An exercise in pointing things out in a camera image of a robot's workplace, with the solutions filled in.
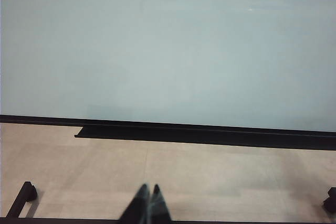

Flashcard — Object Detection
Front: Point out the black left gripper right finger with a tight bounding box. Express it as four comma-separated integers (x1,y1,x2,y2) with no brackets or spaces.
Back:
149,184,173,224

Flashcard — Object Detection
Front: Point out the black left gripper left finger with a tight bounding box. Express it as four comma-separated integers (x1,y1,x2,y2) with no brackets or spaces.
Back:
119,183,152,224

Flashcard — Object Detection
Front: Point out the large white whiteboard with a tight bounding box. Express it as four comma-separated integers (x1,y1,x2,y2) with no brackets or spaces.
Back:
0,0,336,133

